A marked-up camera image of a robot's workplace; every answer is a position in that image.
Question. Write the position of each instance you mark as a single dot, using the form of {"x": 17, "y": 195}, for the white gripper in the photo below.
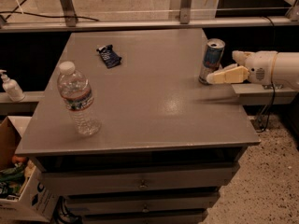
{"x": 261, "y": 66}

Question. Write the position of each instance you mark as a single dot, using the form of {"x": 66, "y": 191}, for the Red Bull can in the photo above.
{"x": 212, "y": 58}

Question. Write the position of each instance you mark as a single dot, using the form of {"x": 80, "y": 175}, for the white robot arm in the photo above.
{"x": 285, "y": 70}

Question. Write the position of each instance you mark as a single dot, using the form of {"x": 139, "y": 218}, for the blue RXBAR wrapper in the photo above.
{"x": 109, "y": 56}

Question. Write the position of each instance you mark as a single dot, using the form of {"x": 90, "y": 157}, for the grey drawer cabinet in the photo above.
{"x": 166, "y": 145}

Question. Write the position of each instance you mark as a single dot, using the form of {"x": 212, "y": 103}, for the clear plastic water bottle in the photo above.
{"x": 77, "y": 93}

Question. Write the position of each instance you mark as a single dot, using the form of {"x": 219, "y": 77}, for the white pump dispenser bottle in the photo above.
{"x": 11, "y": 87}

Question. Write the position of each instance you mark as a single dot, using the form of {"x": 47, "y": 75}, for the white cardboard box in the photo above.
{"x": 23, "y": 197}

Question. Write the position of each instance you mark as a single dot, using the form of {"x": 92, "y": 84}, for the metal railing frame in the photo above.
{"x": 104, "y": 15}

